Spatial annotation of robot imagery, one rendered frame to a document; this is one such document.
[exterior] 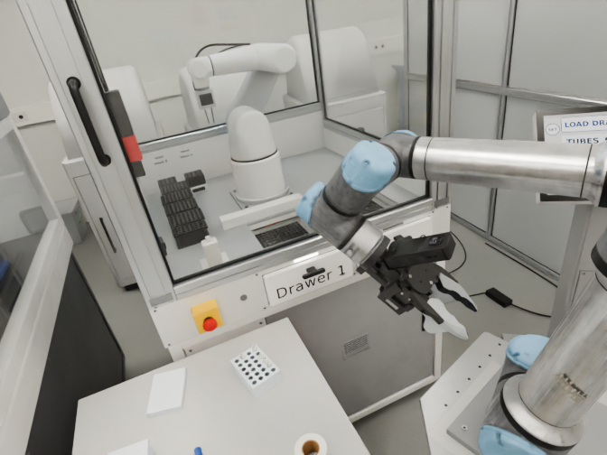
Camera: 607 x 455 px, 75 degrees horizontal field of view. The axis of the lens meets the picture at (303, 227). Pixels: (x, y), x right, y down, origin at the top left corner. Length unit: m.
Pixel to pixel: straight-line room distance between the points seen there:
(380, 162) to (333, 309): 0.86
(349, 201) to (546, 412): 0.41
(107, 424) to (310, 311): 0.65
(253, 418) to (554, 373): 0.67
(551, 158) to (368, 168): 0.25
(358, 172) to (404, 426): 1.47
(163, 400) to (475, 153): 0.93
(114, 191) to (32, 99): 3.37
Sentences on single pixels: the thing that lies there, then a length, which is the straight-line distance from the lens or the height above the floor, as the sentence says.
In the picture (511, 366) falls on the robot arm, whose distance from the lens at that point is 0.86.
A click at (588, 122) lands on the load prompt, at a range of 1.58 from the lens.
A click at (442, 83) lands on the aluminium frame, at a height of 1.35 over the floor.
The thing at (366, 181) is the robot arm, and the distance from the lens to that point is 0.60.
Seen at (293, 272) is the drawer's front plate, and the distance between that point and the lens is 1.19.
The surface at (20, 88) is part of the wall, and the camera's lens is 4.36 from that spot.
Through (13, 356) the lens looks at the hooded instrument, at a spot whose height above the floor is 0.95.
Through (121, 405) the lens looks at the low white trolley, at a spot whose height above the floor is 0.76.
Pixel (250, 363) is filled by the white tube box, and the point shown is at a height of 0.80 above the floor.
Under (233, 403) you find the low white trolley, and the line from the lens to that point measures 1.10.
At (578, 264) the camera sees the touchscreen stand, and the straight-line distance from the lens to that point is 1.76.
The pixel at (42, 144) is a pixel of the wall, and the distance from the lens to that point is 4.42.
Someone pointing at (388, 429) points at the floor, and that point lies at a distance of 1.91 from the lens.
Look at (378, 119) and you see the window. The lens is 1.19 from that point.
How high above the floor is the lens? 1.60
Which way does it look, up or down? 29 degrees down
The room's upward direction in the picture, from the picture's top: 9 degrees counter-clockwise
